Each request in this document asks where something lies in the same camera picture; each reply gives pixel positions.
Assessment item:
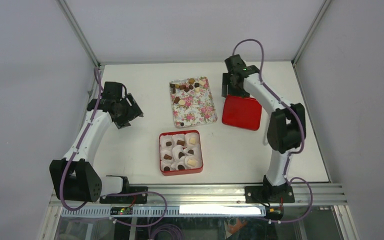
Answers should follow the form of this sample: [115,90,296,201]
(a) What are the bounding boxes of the red box lid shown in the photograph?
[221,95,263,131]

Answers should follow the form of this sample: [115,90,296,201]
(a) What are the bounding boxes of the red square chocolate box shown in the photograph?
[158,130,204,177]

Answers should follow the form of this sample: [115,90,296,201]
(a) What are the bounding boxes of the silver metal tweezers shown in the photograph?
[262,115,270,146]

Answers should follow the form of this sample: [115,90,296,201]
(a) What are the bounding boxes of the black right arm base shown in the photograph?
[244,182,295,204]

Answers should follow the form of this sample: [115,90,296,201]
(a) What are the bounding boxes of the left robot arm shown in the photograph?
[49,81,144,203]

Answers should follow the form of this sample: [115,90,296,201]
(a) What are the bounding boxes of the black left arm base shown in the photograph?
[99,186,149,205]

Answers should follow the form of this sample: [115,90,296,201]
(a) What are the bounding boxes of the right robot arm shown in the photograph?
[222,54,306,203]

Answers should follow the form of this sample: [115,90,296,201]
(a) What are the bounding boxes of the brown chocolate bar left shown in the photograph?
[173,96,180,104]

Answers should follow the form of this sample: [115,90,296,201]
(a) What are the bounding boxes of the floral rectangular tray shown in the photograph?
[168,76,218,129]

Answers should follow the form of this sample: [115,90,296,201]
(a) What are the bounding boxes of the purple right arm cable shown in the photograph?
[232,38,314,224]

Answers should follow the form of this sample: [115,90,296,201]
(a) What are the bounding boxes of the aluminium frame rail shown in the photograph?
[48,183,348,208]

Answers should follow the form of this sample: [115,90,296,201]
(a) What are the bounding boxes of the white perforated cable duct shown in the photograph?
[61,204,266,218]

